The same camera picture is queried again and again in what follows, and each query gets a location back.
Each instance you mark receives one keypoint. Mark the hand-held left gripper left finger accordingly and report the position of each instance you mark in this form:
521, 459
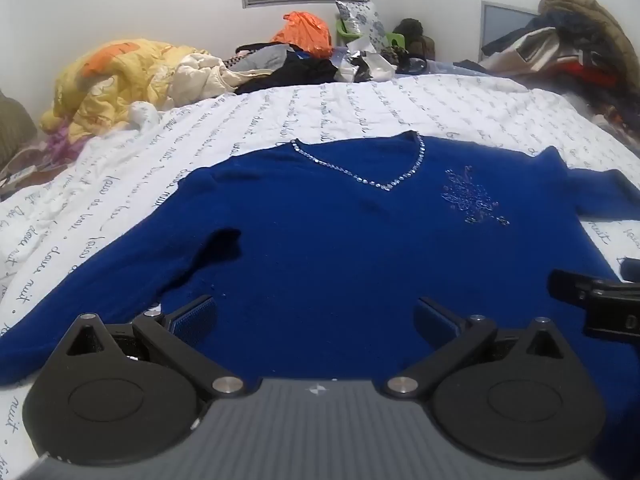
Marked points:
192, 320

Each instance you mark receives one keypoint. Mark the green plastic chair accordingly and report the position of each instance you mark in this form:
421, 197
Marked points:
395, 39

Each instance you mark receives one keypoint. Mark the orange plastic bag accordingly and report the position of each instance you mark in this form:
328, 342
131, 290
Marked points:
305, 30

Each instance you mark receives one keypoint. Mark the crumpled white plastic wrapper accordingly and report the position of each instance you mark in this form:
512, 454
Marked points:
370, 65

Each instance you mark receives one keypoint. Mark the dark blue jacket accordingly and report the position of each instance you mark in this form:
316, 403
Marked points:
545, 25

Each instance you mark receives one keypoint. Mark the red garment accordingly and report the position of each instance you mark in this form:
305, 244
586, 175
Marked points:
592, 74

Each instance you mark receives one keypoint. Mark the cream padded jacket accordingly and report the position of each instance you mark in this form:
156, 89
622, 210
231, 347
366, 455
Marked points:
200, 75

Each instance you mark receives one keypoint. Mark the brown bedside clutter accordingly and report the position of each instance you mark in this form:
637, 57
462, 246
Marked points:
25, 175

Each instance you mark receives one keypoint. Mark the beige padded headboard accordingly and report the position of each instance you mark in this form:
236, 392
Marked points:
15, 125

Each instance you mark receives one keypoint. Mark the white script-printed blanket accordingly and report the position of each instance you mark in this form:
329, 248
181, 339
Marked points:
200, 130

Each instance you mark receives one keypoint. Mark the grey garment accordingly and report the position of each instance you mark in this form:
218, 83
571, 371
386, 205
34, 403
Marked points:
265, 57

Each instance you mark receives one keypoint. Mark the brown plush toy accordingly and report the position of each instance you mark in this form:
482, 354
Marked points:
412, 32

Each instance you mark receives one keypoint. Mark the blue beaded sweater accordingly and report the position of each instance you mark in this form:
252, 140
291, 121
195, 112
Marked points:
325, 240

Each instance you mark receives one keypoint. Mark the grey framed board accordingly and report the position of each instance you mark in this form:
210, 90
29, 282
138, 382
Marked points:
500, 22

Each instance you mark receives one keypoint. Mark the yellow cartoon quilt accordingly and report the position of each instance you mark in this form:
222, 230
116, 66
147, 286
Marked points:
110, 80

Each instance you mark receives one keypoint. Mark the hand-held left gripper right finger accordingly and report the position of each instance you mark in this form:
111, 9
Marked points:
436, 320

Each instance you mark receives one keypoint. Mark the blue floral pillow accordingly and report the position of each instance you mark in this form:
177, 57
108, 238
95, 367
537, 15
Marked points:
362, 16

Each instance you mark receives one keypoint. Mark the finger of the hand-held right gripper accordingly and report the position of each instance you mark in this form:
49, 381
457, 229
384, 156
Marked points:
575, 285

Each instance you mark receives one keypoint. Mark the pink purple cloth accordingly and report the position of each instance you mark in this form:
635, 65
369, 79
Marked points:
57, 137

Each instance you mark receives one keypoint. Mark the black garment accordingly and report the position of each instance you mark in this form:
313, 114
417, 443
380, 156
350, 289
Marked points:
295, 76

